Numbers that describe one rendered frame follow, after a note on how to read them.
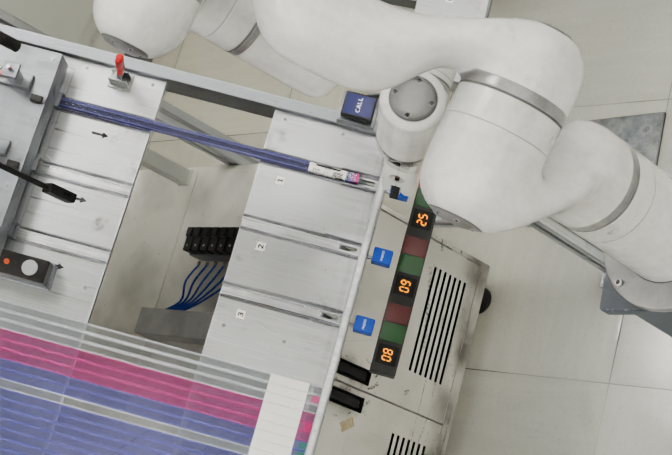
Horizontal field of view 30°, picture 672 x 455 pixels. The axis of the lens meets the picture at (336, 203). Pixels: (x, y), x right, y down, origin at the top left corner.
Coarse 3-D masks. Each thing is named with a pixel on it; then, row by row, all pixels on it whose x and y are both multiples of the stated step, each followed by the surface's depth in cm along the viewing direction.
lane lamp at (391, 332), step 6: (384, 324) 191; (390, 324) 191; (396, 324) 191; (384, 330) 191; (390, 330) 191; (396, 330) 191; (402, 330) 191; (384, 336) 191; (390, 336) 191; (396, 336) 191; (402, 336) 191; (396, 342) 190; (402, 342) 190
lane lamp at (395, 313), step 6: (390, 306) 192; (396, 306) 192; (402, 306) 192; (390, 312) 192; (396, 312) 192; (402, 312) 192; (408, 312) 192; (384, 318) 191; (390, 318) 191; (396, 318) 191; (402, 318) 191; (408, 318) 191; (402, 324) 191
